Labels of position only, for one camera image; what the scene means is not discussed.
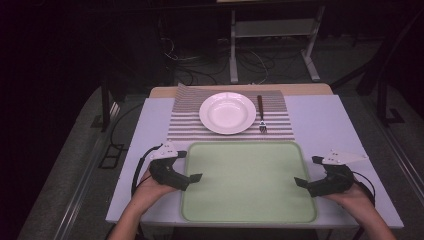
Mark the white metal desk frame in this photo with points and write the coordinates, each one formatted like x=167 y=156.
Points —
x=275 y=27

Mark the person's left hand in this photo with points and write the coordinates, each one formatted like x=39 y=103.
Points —
x=146 y=190

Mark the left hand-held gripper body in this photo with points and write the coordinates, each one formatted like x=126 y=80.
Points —
x=165 y=173

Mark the black metal stand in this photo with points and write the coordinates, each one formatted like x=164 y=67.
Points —
x=106 y=106
x=383 y=100

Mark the aluminium floor rail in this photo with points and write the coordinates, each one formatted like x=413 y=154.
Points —
x=405 y=160
x=80 y=190

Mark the green tray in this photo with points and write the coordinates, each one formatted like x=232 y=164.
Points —
x=248 y=186

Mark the striped placemat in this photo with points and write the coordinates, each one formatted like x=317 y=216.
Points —
x=185 y=120

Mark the white plate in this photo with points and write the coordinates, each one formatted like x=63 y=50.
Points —
x=227 y=113

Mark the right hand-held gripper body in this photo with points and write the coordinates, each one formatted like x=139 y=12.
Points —
x=333 y=181

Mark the person's right hand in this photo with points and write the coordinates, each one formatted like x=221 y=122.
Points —
x=353 y=198

